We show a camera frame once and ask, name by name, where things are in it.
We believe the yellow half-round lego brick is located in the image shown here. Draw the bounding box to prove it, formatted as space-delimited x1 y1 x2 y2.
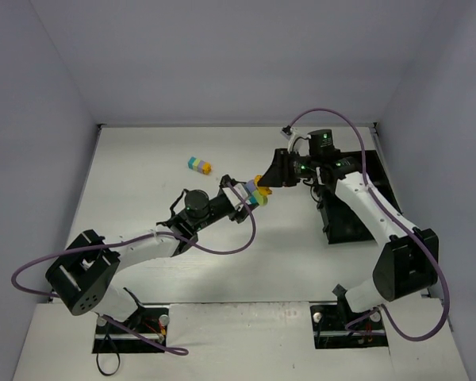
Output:
254 175 272 196

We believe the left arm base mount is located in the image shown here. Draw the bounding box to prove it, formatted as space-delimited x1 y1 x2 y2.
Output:
92 305 170 354

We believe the lime green sloped lego brick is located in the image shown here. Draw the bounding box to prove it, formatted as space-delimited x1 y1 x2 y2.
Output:
258 194 268 206

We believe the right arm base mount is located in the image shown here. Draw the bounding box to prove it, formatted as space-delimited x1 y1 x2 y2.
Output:
309 302 389 350

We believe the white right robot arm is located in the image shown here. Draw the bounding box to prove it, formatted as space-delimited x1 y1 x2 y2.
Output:
259 127 443 313

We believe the purple square lego brick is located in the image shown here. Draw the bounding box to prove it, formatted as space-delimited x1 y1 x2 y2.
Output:
245 179 258 194

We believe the teal purple lego stack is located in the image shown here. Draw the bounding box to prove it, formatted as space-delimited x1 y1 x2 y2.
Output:
187 156 207 174

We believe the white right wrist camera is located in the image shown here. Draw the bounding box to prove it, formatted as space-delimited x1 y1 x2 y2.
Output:
281 125 310 153

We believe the yellow small lego brick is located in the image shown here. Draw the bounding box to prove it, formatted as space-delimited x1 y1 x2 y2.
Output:
202 163 212 175

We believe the black four-compartment sorting bin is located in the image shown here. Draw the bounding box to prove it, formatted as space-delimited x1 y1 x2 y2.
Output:
311 150 399 244

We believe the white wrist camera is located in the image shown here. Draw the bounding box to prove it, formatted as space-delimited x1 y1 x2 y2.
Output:
223 183 250 210
281 125 310 153

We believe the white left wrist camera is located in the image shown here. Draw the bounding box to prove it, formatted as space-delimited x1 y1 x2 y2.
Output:
223 183 250 210

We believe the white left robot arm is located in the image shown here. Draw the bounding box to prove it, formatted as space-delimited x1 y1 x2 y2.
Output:
45 175 259 322

